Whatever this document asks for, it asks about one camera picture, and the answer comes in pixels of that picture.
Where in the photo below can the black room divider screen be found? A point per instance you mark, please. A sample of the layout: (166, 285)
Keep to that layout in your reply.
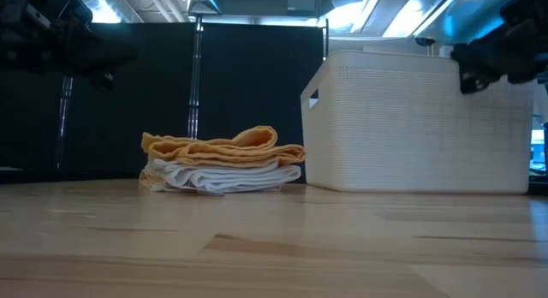
(171, 97)

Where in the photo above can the white striped towel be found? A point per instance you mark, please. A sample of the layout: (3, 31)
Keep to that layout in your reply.
(227, 178)

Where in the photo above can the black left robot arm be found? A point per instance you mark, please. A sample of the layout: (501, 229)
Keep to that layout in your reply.
(25, 7)

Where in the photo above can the orange checked towel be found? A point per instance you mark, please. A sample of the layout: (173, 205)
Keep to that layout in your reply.
(150, 180)

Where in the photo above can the plain tan towel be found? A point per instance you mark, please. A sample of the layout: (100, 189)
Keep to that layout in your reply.
(222, 150)

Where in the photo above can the white perforated plastic basket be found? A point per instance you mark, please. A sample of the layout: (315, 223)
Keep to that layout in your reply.
(419, 126)

